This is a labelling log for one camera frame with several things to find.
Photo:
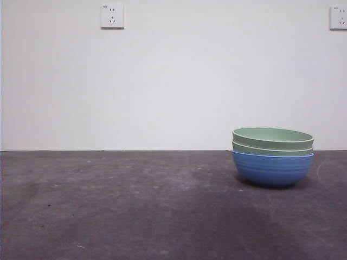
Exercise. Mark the green ribbed bowl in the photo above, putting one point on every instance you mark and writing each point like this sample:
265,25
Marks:
271,151
271,135

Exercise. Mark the blue ribbed bowl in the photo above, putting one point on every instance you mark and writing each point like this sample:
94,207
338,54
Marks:
272,170

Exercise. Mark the white wall socket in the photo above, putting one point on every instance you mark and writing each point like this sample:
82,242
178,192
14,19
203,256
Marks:
112,16
339,18

